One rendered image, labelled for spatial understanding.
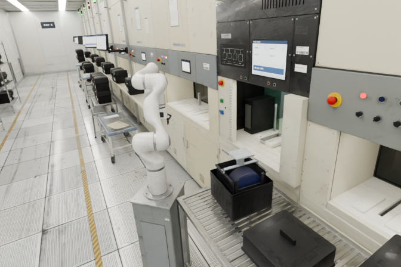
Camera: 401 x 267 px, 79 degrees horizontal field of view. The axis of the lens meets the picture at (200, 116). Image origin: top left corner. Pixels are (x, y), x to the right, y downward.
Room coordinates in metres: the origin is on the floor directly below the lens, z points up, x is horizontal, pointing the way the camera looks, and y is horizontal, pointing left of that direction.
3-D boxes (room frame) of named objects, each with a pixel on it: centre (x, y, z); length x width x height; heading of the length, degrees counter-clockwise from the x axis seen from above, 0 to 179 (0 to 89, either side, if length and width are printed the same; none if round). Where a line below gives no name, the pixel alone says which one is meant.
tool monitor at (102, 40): (4.42, 1.47, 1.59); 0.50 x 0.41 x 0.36; 118
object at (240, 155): (1.23, -0.22, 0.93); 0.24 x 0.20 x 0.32; 112
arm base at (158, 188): (1.36, 0.30, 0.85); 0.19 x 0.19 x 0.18
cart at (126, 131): (3.61, 1.32, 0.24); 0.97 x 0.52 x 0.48; 30
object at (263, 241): (0.82, -0.36, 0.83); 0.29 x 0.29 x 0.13; 29
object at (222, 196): (1.23, -0.22, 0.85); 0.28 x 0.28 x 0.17; 22
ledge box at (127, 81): (4.05, 1.09, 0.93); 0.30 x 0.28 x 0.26; 25
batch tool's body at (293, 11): (1.78, -0.74, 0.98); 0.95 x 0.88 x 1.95; 118
